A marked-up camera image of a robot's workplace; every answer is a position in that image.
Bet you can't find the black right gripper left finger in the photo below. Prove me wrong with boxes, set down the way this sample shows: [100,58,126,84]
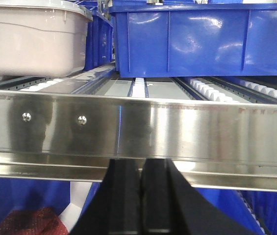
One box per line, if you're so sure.
[70,159,142,235]

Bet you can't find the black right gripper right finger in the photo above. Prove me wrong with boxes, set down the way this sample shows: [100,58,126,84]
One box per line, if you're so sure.
[141,159,254,235]

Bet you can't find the white lidded plastic bin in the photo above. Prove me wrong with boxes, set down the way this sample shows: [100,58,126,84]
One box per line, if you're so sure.
[0,0,93,77]

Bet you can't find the blue bin with red packets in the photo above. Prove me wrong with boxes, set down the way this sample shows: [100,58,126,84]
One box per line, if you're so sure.
[0,178,99,222]

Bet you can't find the large blue bin on shelf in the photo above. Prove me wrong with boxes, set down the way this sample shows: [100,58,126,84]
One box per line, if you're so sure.
[109,3,277,77]

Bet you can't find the white paper strip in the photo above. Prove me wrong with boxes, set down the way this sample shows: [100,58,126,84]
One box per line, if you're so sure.
[59,181,92,232]

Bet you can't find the red bubble wrap packet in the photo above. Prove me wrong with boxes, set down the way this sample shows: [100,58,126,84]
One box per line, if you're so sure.
[0,207,69,235]

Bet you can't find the white roller track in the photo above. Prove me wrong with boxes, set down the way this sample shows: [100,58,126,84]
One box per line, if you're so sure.
[189,78,235,102]

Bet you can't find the stainless steel shelf rail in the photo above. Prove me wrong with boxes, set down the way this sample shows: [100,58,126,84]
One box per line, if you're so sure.
[0,91,277,191]

